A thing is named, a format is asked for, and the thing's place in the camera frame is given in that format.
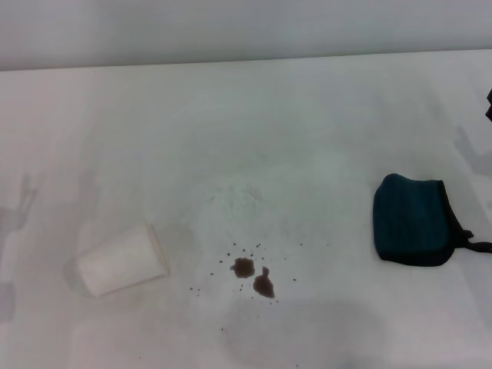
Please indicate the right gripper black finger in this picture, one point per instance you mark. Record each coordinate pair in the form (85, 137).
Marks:
(489, 105)

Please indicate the blue rag with black trim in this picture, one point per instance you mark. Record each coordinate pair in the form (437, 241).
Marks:
(407, 219)

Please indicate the white paper cup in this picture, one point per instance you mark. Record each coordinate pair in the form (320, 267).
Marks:
(119, 261)

